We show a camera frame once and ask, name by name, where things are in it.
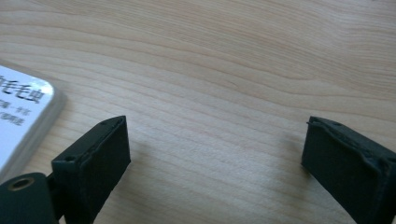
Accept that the white book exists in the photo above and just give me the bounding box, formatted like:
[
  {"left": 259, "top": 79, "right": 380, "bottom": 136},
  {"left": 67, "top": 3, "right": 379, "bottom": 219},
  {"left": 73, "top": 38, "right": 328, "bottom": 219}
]
[{"left": 0, "top": 60, "right": 68, "bottom": 185}]

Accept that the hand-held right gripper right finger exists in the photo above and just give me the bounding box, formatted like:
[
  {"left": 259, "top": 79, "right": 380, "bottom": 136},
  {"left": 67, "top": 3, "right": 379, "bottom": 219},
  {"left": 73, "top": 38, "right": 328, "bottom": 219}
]
[{"left": 301, "top": 116, "right": 396, "bottom": 224}]

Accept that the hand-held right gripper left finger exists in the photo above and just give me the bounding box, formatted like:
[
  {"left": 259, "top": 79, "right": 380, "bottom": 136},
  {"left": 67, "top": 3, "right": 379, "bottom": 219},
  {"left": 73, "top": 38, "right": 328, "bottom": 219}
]
[{"left": 50, "top": 115, "right": 132, "bottom": 224}]

